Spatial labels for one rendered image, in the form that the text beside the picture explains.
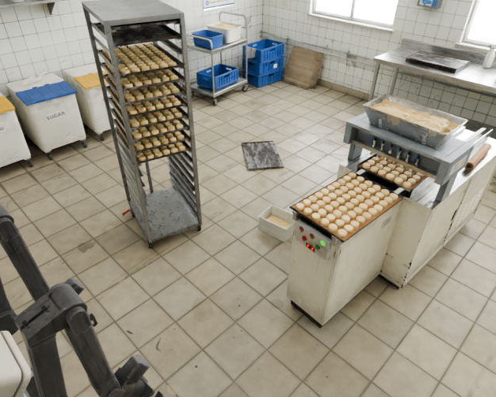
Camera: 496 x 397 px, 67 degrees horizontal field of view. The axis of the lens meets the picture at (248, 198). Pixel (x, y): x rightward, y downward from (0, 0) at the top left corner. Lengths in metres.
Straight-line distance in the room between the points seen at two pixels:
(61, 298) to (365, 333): 2.27
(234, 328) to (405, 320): 1.22
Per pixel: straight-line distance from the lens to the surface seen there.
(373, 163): 2.79
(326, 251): 2.23
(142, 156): 2.88
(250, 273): 3.09
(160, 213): 3.48
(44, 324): 0.93
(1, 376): 1.24
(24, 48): 5.21
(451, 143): 2.67
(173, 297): 2.99
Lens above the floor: 2.31
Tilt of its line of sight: 37 degrees down
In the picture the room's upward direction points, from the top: 1 degrees clockwise
